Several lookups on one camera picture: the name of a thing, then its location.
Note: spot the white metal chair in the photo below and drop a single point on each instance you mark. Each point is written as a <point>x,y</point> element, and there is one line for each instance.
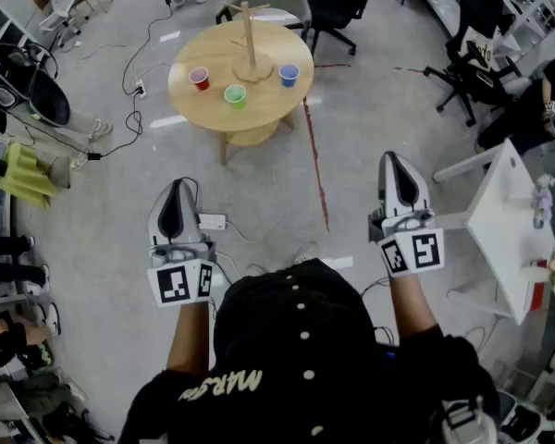
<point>69,7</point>

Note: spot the red cup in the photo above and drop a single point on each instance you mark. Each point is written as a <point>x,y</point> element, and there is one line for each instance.
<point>200,79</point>

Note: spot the white power strip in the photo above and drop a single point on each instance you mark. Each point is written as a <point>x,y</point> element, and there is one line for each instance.
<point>140,88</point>
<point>212,221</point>

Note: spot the vase with purple flowers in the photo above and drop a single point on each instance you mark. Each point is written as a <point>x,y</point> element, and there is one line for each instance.
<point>542,199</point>

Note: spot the person's right forearm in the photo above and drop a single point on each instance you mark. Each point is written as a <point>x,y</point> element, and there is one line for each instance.
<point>411,303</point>

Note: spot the yellow-green folded cloth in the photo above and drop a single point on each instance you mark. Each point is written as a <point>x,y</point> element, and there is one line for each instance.
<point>25,174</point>

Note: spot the black office chair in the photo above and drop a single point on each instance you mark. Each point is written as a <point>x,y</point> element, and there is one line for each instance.
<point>476,63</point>
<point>333,3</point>

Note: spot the white side table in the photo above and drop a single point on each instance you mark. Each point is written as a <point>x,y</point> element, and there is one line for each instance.
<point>504,229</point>

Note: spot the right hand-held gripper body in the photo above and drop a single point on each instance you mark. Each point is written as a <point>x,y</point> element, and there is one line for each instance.
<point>416,252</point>

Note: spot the person's white shoe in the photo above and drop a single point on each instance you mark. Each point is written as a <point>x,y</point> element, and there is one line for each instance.
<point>306,252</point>

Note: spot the person's black buttoned shirt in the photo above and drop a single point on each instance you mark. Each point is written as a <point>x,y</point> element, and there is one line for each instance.
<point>305,386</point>

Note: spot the blue cup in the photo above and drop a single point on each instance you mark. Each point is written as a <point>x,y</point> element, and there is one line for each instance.
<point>288,77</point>

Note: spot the round wooden table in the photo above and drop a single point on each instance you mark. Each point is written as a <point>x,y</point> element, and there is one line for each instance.
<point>217,58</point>

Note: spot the wooden cup tree stand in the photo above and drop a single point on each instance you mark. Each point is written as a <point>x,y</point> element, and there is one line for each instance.
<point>249,35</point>

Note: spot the green cup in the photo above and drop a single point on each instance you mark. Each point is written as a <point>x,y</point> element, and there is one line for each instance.
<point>236,97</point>

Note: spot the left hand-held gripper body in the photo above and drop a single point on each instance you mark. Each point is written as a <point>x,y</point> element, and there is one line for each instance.
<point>178,285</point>

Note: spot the black power adapter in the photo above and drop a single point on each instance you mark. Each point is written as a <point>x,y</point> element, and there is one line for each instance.
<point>94,156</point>

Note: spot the white and red container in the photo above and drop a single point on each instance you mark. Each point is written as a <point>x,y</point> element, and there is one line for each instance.
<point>536,285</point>

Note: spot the person's left forearm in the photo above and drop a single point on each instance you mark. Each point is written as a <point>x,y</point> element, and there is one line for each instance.
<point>189,336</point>

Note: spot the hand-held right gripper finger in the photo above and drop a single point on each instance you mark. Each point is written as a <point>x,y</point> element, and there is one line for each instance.
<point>421,197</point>
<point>386,192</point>

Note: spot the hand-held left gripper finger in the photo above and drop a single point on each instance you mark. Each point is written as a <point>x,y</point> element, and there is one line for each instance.
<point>156,222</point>
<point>192,220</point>

